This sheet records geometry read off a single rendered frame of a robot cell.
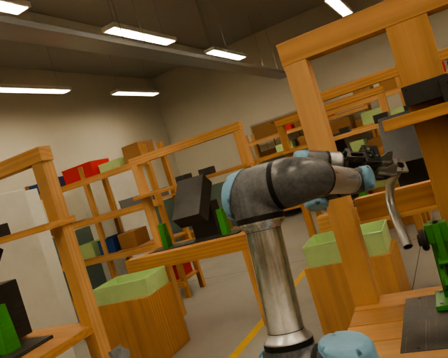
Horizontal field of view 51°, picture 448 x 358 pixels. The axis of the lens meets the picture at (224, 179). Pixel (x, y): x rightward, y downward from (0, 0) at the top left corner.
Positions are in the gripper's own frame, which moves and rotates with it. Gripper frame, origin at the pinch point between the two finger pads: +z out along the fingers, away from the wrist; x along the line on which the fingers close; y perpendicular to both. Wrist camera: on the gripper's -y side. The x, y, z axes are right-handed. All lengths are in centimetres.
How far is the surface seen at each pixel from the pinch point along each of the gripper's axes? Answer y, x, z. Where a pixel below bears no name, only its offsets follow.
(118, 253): -505, 260, -141
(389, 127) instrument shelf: 6.5, 12.6, -1.5
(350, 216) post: -30.2, 1.7, -5.7
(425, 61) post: 19.6, 32.2, 12.2
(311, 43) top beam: 11, 51, -23
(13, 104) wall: -528, 593, -361
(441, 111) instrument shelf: 16.1, 11.0, 11.7
